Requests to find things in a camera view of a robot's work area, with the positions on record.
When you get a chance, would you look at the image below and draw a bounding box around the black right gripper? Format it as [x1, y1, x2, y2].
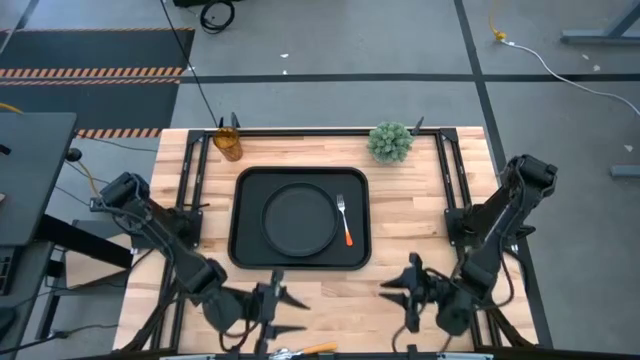
[379, 251, 452, 334]

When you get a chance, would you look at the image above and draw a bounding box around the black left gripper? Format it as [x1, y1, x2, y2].
[238, 269, 312, 356]

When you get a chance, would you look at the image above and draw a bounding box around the spoon with orange handle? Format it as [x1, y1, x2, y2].
[268, 341, 339, 360]

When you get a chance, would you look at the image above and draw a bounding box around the fork with orange handle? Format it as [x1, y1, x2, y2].
[335, 193, 355, 248]

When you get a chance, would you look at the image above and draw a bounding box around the black round plate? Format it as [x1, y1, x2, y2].
[259, 181, 341, 259]

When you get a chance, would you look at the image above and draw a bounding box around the black rectangular tray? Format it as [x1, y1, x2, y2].
[227, 166, 373, 272]

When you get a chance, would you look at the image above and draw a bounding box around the amber translucent cup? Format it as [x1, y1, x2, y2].
[213, 126, 244, 163]

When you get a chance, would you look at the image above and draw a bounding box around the small green potted plant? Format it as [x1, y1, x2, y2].
[367, 121, 416, 165]

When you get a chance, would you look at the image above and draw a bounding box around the black desk leg beam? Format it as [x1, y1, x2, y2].
[34, 213, 135, 270]

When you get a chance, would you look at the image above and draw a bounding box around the grey metal foot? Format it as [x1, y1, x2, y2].
[609, 164, 640, 179]

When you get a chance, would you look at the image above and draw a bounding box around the black vented device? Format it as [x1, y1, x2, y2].
[0, 246, 17, 297]

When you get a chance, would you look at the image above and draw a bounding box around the dark grey side desk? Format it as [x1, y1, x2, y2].
[0, 111, 79, 247]

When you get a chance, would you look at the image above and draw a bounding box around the black hazard-striped floor mat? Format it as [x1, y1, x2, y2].
[0, 27, 196, 80]
[0, 78, 182, 140]

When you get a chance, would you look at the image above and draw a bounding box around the grey metal table leg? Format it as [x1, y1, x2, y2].
[559, 0, 640, 47]

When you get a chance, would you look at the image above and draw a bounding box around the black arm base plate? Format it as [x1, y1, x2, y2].
[130, 208, 204, 250]
[444, 207, 536, 247]

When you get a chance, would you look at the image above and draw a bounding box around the black cable with plug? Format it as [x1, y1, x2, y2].
[0, 323, 120, 354]

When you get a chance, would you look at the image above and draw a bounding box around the white floor cable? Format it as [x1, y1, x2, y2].
[501, 39, 640, 117]

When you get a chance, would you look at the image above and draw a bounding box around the long black floor cable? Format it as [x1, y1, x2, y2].
[158, 0, 221, 129]

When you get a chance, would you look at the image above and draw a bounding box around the yellow cable with plug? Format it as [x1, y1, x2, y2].
[487, 0, 508, 42]

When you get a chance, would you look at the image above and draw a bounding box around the coiled black cable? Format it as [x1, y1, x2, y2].
[198, 0, 237, 36]

